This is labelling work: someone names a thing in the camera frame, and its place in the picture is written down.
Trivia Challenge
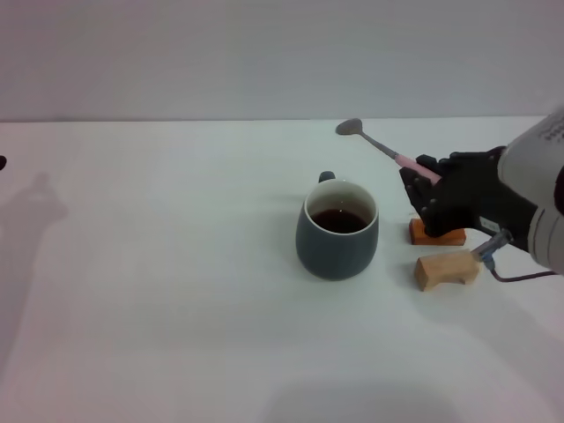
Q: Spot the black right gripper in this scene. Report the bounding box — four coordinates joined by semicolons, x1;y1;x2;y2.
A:
399;147;539;255

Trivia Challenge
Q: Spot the pink handled metal spoon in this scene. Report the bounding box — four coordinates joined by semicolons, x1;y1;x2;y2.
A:
336;118;442;184

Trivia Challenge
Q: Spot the grey ceramic coffee cup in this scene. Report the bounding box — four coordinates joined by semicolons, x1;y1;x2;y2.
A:
295;170;380;282

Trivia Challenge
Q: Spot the orange brown wooden block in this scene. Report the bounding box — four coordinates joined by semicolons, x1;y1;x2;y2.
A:
409;219;467;247

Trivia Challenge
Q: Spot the light wooden bridge block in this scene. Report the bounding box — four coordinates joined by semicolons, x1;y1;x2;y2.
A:
413;249;482;293

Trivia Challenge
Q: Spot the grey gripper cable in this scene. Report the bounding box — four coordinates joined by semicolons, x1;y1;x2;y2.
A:
471;231;559;284

